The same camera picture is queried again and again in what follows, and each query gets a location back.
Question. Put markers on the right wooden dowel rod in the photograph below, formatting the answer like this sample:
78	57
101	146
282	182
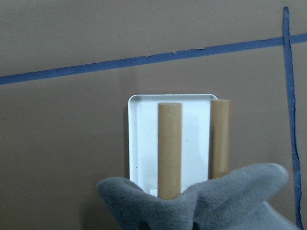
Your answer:
220	123

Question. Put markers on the dark grey cloth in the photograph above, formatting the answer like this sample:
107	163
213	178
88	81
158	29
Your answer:
236	201

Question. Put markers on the wooden dowel rod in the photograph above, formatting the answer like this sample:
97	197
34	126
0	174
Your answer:
220	123
169	150

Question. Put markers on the left wooden dowel rod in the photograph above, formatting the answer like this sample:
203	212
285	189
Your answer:
169	150

